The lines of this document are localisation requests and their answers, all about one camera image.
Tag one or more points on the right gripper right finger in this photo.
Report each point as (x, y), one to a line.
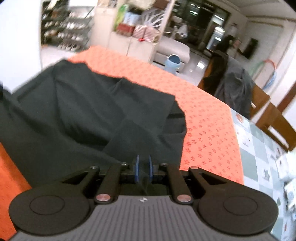
(170, 176)

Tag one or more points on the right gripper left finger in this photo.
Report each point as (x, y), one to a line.
(117, 175)

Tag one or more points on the black long-sleeve shirt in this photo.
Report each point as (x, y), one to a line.
(68, 118)

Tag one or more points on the dark clothes on chair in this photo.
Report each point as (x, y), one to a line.
(228, 81)

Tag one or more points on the orange patterned table mat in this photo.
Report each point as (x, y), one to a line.
(210, 141)

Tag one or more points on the checkered tablecloth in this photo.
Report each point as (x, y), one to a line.
(259, 154)

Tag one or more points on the white tissue box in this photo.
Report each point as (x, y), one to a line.
(286, 166)

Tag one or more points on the far wooden chair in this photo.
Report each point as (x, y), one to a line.
(273, 118)

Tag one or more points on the wooden chair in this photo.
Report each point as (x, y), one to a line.
(259, 99)
(273, 118)

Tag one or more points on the middle wooden chair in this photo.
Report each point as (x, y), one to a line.
(259, 99)

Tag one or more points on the blue white waste bin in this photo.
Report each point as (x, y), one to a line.
(172, 64)

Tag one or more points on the colourful hula hoop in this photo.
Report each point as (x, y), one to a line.
(264, 73)

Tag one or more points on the beige sofa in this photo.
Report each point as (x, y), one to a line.
(167, 47)

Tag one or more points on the wall television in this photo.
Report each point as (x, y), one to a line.
(250, 48)

